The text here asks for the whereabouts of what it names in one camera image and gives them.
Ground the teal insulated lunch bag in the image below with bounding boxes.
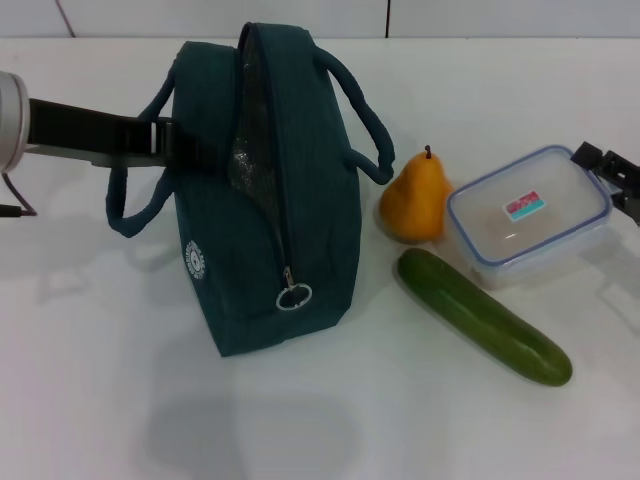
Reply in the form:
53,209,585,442
103,21,396,359

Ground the left arm grey cable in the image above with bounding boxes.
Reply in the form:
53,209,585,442
0,172,39,219

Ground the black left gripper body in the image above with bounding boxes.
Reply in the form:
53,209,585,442
27,97,167,170

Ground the clear plastic food container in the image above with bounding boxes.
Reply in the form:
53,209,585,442
446,144,614,291

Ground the green cucumber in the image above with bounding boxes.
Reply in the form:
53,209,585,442
397,248,574,388

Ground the yellow pear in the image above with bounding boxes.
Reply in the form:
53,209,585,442
379,144,455,245

